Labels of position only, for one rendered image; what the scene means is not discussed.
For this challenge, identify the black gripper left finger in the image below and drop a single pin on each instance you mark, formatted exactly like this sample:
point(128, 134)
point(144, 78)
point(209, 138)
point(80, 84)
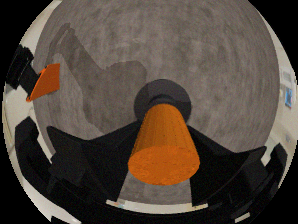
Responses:
point(105, 158)

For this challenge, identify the orange knob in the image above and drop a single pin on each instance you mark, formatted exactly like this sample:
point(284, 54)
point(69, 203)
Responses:
point(164, 152)

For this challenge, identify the black round pedestal with silver shaft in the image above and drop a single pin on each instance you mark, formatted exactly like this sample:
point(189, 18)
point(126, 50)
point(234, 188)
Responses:
point(162, 92)

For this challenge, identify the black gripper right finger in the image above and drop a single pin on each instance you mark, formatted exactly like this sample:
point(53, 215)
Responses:
point(218, 166)

